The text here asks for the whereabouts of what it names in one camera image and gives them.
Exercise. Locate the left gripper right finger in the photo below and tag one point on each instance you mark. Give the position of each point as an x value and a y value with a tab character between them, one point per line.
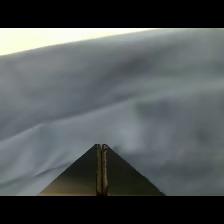
128	178

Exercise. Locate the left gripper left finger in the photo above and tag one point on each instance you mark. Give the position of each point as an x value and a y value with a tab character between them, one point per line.
81	176

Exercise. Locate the grey-blue garment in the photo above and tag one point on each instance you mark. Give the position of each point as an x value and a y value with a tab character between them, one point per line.
133	96

